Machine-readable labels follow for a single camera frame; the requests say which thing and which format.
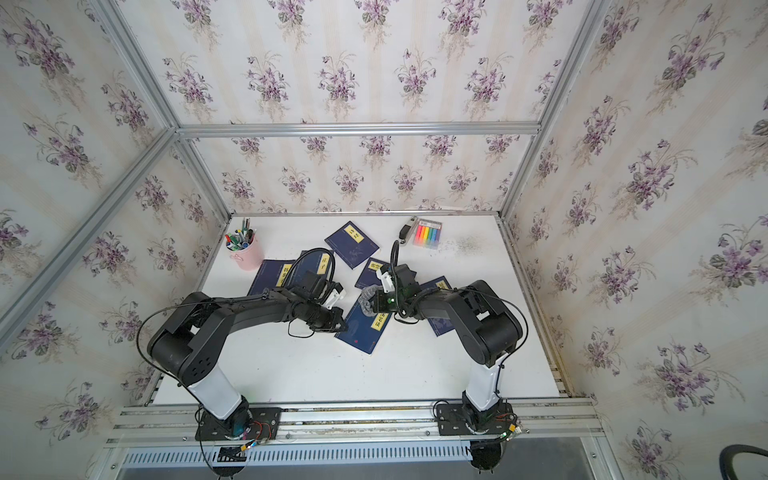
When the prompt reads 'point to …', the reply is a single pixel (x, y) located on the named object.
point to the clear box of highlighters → (428, 233)
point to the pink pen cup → (245, 247)
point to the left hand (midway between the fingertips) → (348, 332)
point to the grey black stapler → (406, 230)
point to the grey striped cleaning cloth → (367, 293)
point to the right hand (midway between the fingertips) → (374, 304)
